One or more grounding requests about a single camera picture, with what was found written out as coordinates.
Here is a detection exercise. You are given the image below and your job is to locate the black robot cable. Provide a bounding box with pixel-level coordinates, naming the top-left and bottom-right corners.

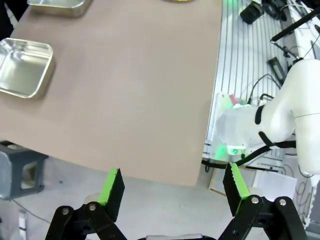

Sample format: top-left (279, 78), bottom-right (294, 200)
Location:
top-left (247, 73), bottom-right (284, 105)

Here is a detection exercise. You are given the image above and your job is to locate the rectangular metal container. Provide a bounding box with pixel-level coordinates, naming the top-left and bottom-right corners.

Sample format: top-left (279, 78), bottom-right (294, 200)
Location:
top-left (0, 37), bottom-right (55, 100)
top-left (26, 0), bottom-right (94, 19)

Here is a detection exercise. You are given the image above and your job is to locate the grey plastic stool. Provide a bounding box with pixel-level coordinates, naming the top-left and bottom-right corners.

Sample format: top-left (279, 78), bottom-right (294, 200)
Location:
top-left (0, 140), bottom-right (50, 201)

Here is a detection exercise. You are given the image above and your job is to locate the aluminium profile base table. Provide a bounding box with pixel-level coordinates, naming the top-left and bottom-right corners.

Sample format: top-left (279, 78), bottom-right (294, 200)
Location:
top-left (201, 0), bottom-right (303, 166)

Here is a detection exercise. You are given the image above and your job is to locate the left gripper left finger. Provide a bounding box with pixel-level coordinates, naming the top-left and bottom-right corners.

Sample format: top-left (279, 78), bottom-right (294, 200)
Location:
top-left (44, 167), bottom-right (130, 240)

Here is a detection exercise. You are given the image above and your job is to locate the black metal rod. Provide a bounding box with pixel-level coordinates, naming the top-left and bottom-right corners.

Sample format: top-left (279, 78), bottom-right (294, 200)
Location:
top-left (270, 10), bottom-right (320, 42)

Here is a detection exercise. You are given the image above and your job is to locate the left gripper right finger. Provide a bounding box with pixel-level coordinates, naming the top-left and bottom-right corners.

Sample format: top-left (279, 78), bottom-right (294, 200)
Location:
top-left (217, 162), bottom-right (308, 240)

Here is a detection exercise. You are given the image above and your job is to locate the white flat box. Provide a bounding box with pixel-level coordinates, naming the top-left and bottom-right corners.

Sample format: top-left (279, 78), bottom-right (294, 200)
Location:
top-left (251, 169), bottom-right (298, 201)

